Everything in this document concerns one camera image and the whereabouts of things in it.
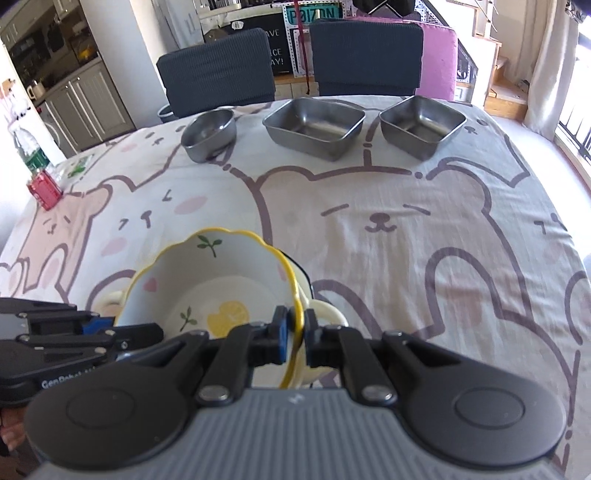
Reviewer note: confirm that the rectangular steel tray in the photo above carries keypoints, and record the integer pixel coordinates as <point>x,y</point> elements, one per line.
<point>314,124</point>

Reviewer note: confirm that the kitchen base cabinet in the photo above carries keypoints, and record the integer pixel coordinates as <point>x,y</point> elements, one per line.
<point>92,106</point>

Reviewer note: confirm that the person's left hand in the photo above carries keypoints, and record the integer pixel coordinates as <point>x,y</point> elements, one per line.
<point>10,434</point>

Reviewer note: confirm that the round steel bowl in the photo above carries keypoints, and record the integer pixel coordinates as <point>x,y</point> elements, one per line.
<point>207,134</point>

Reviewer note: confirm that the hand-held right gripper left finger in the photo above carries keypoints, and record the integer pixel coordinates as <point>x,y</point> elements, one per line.
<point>280,334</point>

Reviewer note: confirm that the dark blue chair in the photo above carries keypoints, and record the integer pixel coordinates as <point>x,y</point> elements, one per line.
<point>364,55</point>
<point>217,69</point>

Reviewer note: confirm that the clear plastic water bottle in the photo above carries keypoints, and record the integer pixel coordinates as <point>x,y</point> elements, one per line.
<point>32,152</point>

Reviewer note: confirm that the white leaf print plate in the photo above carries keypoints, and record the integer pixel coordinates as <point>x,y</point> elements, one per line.
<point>307,277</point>

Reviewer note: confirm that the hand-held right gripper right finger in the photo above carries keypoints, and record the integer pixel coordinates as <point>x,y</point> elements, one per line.
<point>311,339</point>

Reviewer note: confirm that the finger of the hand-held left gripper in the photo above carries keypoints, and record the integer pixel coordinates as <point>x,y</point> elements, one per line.
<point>134,339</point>
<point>46,318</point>

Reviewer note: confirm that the beige curtain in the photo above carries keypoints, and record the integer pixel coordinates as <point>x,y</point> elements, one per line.
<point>551,60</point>

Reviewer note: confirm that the grey trash bin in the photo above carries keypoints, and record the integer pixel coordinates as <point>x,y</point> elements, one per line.
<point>165,113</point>

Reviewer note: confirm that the floral bowl with yellow rim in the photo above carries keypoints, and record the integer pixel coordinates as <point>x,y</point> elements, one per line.
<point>207,286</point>

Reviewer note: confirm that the wooden staircase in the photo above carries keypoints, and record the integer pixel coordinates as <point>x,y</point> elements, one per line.
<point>503,87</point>

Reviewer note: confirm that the bear print tablecloth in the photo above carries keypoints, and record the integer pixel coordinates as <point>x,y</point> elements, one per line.
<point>392,258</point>

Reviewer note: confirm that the square steel bowl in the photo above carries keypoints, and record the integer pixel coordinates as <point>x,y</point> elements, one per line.
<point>422,129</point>

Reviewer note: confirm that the red drink can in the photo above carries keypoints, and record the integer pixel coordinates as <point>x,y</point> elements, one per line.
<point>44,191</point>

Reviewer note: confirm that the black letter board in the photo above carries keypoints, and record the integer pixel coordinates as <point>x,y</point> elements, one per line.
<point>278,46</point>

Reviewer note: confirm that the teal licence plate sign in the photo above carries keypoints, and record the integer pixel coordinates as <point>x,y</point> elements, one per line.
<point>314,14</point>

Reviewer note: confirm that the pink chair cushion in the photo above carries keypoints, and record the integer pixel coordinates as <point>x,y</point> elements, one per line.
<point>438,60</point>

